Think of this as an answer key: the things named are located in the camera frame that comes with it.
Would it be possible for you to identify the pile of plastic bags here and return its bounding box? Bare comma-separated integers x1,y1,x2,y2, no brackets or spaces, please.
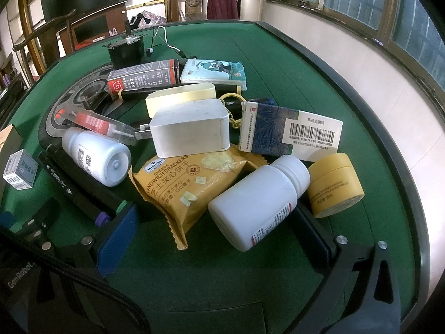
130,11,167,28

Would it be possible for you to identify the window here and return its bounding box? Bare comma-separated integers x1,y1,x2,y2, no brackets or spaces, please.
271,0,445,87

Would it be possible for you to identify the cartoon tissue pack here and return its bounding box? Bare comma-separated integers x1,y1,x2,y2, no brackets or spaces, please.
181,58,248,91

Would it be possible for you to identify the black motor block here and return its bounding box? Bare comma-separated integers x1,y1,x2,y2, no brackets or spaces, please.
108,21,147,70

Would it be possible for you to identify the yellow jar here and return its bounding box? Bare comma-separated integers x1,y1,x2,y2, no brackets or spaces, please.
308,152,365,219

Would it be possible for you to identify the small grey and white box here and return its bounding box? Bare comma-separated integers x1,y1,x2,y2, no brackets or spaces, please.
3,149,38,191

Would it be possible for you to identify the white charger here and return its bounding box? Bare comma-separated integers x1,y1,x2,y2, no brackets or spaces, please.
134,99,231,159

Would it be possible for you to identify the black cable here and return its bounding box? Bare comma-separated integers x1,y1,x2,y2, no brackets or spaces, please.
80,271,154,334

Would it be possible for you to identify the wooden chair with carved back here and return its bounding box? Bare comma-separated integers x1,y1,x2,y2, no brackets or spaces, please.
162,0,244,23

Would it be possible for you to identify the cream tape roll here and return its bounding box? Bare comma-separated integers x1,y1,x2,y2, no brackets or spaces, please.
145,83,217,119

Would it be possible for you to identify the dark wooden chair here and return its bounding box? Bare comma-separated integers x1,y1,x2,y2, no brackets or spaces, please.
12,9,77,77

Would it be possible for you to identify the cardboard box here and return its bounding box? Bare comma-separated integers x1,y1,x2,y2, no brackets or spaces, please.
0,123,21,168

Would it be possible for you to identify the black marker with yellow cap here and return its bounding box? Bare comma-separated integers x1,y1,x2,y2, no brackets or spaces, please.
117,83,244,101

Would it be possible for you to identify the red glue tube blister pack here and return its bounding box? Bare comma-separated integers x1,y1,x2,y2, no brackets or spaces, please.
57,102,140,146

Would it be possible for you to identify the white bottle with printed label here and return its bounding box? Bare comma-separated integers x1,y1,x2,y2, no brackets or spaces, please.
62,127,132,186

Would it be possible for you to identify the red and black box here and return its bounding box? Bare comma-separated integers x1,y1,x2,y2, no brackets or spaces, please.
107,59,179,94

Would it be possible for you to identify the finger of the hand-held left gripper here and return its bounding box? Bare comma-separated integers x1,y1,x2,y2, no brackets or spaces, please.
0,212,16,232
19,198,62,256

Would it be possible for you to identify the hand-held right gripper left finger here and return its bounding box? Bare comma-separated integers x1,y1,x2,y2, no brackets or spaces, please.
56,202,140,334

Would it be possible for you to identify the white wire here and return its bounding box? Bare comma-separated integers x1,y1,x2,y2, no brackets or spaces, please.
149,26,199,60

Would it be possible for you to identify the black marker with green cap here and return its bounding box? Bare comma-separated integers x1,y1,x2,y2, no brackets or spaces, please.
47,144,126,216

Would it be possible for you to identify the large white pill bottle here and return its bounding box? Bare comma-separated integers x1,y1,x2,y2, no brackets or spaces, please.
208,155,311,253

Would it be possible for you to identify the yellow keyring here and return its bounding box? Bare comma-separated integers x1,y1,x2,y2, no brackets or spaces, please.
219,92,244,129

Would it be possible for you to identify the yellow cracker packet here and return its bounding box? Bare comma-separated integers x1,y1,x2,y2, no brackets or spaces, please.
128,144,270,251

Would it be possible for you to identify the blue and white medicine box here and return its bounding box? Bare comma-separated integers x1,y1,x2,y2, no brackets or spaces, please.
239,101,344,162

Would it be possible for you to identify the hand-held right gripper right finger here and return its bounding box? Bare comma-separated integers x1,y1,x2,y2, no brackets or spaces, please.
296,202,401,334

